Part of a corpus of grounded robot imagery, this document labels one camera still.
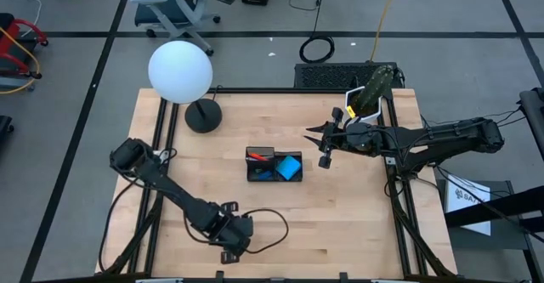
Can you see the black aluminium table frame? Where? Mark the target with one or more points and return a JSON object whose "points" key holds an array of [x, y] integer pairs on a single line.
{"points": [[297, 90]]}

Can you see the green cactus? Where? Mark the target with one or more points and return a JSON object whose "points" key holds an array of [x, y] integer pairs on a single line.
{"points": [[376, 85]]}

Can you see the blue sticky note pad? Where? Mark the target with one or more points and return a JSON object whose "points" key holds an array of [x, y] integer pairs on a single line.
{"points": [[288, 167]]}

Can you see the orange highlighter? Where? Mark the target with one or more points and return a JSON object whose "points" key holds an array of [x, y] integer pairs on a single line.
{"points": [[258, 156]]}

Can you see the black mesh desk organizer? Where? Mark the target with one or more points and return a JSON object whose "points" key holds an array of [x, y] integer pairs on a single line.
{"points": [[274, 180]]}

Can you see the red and black cart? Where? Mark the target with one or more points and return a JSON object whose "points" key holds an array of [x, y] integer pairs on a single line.
{"points": [[10, 32]]}

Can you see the grey side table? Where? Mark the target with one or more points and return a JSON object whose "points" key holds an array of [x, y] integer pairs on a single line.
{"points": [[506, 236]]}

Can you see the black perforated case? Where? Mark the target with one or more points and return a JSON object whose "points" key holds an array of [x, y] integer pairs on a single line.
{"points": [[323, 75]]}

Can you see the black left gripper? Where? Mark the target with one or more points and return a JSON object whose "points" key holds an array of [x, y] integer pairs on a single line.
{"points": [[234, 232]]}

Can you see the white printed paper sheet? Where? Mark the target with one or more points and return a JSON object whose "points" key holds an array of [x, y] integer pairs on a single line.
{"points": [[467, 215]]}

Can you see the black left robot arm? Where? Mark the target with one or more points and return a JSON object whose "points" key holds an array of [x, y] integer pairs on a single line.
{"points": [[170, 189]]}

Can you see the yellow tape tag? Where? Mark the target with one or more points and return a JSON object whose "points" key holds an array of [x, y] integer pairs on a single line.
{"points": [[351, 112]]}

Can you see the black diagonal beam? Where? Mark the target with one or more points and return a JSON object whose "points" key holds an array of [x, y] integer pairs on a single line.
{"points": [[510, 204]]}

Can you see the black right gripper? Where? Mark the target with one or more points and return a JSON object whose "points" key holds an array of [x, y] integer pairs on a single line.
{"points": [[361, 140]]}

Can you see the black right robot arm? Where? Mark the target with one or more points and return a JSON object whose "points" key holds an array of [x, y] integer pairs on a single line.
{"points": [[446, 140]]}

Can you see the blue grey office chair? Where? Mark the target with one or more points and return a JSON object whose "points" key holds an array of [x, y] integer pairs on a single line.
{"points": [[157, 11]]}

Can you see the white globe table lamp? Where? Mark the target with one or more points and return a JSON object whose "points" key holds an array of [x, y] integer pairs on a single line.
{"points": [[180, 72]]}

